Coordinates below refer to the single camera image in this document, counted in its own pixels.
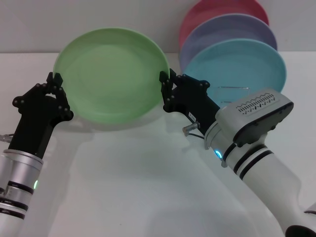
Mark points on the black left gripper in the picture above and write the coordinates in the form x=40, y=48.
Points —
x=34, y=126

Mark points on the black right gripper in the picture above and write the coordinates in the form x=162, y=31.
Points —
x=195, y=103

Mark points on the green plate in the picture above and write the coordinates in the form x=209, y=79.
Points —
x=111, y=79

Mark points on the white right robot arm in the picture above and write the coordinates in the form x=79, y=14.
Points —
x=266, y=177

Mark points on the teal blue plate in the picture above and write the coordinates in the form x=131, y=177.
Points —
x=234, y=61

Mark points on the purple plate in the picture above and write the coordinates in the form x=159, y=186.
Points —
x=222, y=27

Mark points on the red plate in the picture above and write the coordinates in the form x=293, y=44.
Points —
x=209, y=10

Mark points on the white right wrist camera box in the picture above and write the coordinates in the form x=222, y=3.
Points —
x=259, y=108

